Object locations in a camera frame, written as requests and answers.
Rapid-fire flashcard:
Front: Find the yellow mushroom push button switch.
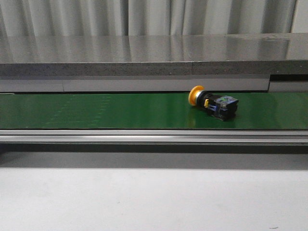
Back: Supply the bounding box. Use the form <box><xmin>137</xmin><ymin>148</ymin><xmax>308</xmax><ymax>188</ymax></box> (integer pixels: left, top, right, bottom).
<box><xmin>188</xmin><ymin>85</ymin><xmax>239</xmax><ymax>121</ymax></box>

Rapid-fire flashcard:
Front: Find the green conveyor belt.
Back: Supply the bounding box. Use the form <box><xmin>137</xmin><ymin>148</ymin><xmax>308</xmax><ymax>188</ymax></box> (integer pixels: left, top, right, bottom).
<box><xmin>0</xmin><ymin>92</ymin><xmax>308</xmax><ymax>130</ymax></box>

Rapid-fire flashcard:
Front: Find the dark granite countertop slab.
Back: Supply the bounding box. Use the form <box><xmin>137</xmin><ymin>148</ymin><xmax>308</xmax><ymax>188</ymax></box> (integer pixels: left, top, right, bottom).
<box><xmin>0</xmin><ymin>33</ymin><xmax>308</xmax><ymax>77</ymax></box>

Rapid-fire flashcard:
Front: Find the grey pleated curtain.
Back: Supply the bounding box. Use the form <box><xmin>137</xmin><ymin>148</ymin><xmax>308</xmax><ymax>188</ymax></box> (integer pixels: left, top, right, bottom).
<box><xmin>0</xmin><ymin>0</ymin><xmax>308</xmax><ymax>36</ymax></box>

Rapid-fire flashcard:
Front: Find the grey conveyor back rail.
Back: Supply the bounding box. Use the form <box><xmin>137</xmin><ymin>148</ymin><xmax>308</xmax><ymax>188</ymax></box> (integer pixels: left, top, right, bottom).
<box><xmin>0</xmin><ymin>75</ymin><xmax>308</xmax><ymax>93</ymax></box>

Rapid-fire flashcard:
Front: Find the aluminium conveyor front rail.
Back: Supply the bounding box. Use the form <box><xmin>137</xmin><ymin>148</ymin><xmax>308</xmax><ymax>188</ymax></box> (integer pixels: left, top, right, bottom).
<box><xmin>0</xmin><ymin>129</ymin><xmax>308</xmax><ymax>145</ymax></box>

